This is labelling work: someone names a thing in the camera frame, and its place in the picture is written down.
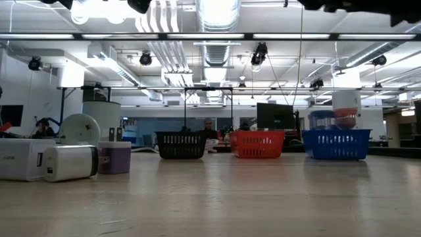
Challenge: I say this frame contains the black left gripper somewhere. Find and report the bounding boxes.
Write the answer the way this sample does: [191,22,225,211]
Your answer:
[127,0,153,14]

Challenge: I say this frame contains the purple and white wall charger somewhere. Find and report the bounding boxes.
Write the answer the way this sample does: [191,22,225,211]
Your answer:
[97,126,132,175]

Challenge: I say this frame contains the white wall charger black end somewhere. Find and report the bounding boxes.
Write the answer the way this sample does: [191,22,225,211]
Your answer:
[41,145,111,183]

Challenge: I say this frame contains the black overhead light bar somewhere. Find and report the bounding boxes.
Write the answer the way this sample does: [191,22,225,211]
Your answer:
[0,32,421,41]

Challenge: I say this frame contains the round white disc charger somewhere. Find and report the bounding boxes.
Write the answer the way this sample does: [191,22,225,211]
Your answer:
[59,100,122,146]

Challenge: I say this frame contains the person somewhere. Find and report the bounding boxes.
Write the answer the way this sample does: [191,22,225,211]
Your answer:
[202,118,218,140]

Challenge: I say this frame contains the black plastic basket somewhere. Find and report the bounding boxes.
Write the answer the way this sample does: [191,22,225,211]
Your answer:
[154,131,211,160]

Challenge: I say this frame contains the black computer monitor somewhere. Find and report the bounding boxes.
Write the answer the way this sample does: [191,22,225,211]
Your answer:
[256,102,295,131]

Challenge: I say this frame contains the red plastic basket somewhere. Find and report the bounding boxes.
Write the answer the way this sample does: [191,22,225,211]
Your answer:
[230,130,286,159]

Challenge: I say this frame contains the white round column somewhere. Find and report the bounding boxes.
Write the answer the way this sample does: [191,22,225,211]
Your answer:
[332,90,363,130]

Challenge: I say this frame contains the blue plastic basket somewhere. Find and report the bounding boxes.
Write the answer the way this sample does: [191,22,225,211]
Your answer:
[302,128,372,161]

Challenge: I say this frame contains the silver ceiling air duct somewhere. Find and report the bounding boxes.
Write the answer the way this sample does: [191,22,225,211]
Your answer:
[193,0,243,68]

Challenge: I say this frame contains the black background rig frame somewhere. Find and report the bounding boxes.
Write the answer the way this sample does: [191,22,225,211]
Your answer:
[57,86,234,132]

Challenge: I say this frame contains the black overhead camera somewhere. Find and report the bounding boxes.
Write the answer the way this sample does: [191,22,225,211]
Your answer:
[250,41,269,66]

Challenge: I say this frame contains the black wall screen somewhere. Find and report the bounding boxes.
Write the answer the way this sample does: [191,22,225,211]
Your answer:
[0,104,24,128]

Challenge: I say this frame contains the white labelled wall charger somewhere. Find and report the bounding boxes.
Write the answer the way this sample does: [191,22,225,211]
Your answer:
[0,138,57,182]

